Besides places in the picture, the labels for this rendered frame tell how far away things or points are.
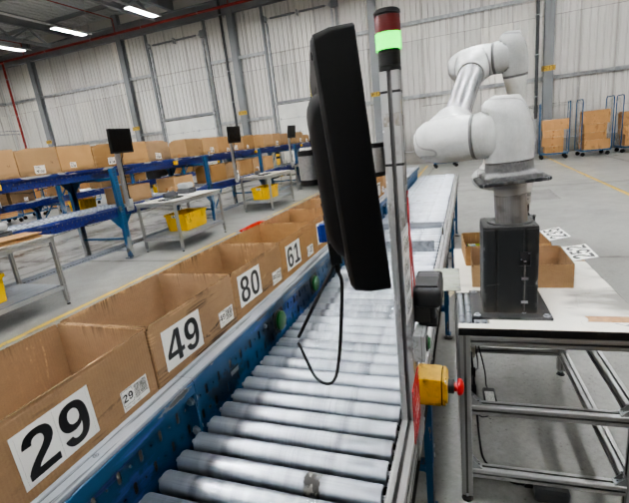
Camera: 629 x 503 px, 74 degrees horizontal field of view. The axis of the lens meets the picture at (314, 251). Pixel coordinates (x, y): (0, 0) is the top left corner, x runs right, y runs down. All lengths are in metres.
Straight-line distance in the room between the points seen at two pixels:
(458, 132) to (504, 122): 0.15
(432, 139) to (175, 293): 1.05
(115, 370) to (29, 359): 0.29
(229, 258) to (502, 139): 1.15
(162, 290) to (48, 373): 0.45
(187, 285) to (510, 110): 1.21
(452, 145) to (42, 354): 1.38
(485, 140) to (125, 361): 1.26
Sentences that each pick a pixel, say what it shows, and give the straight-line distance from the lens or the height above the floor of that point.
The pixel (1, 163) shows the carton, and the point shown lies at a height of 1.58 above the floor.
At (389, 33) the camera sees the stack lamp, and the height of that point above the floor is 1.61.
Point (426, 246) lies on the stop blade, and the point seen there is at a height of 0.78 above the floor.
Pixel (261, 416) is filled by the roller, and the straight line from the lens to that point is 1.21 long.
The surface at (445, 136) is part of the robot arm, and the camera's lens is 1.58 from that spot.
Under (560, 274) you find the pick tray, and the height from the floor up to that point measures 0.81.
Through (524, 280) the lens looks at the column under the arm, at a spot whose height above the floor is 0.88.
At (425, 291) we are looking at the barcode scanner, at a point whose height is 1.07.
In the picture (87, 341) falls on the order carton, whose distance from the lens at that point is 1.24.
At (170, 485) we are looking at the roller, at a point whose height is 0.74.
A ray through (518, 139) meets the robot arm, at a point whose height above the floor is 1.36.
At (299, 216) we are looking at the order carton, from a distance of 2.50.
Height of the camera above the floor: 1.44
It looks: 15 degrees down
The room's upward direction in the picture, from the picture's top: 7 degrees counter-clockwise
